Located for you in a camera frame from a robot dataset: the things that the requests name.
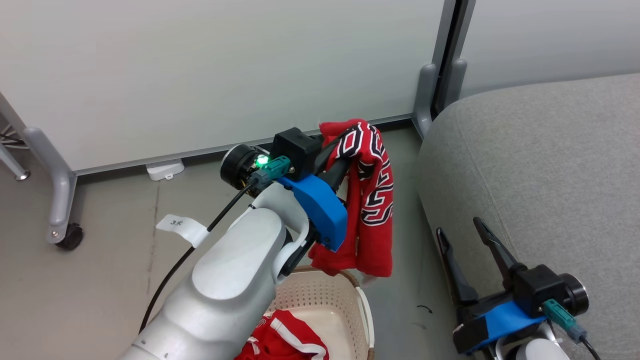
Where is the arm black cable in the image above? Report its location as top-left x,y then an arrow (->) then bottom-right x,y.
139,184 -> 253,335
580,337 -> 604,360

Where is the red garment with black-white print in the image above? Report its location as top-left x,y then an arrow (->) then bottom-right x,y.
307,118 -> 395,279

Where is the red garment with white stripes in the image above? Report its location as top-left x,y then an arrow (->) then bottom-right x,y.
234,309 -> 331,360

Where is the small white plastic floor device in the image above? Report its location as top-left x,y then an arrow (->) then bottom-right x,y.
145,158 -> 186,182

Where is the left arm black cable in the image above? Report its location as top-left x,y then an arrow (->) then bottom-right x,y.
139,184 -> 253,335

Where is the narrow white partition panel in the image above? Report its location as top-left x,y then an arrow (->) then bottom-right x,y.
452,0 -> 640,119

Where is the right arm green cable connector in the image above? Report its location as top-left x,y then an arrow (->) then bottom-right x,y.
542,299 -> 589,344

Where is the large white partition panel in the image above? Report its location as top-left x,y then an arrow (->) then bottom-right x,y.
0,0 -> 459,176

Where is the arm green cable connector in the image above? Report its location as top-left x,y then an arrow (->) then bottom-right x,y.
542,299 -> 589,344
249,155 -> 292,194

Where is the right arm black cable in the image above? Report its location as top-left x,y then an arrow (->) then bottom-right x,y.
580,337 -> 604,360

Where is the grey fabric sofa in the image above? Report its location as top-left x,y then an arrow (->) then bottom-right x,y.
416,73 -> 640,360

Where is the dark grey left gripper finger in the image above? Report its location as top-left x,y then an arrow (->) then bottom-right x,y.
312,130 -> 354,174
320,158 -> 351,194

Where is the grey metal stand leg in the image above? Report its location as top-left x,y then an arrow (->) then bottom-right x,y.
0,92 -> 31,182

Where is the white paper cable tag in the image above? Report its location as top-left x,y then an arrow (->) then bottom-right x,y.
155,214 -> 209,249

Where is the left arm green cable connector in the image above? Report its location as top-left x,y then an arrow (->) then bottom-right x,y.
249,155 -> 292,194

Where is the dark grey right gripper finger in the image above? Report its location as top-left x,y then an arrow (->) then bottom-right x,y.
473,217 -> 527,289
435,227 -> 480,307

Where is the grey partition leg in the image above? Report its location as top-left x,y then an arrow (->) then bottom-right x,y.
22,126 -> 79,245
442,58 -> 469,109
412,63 -> 441,140

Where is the cream perforated laundry basket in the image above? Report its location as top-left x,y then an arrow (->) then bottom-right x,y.
262,265 -> 376,360

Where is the black caster wheel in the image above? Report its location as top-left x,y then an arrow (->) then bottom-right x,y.
55,223 -> 85,251

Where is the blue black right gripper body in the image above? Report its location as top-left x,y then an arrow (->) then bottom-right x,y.
452,292 -> 550,356

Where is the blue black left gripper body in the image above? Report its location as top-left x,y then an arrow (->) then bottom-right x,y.
276,173 -> 349,252

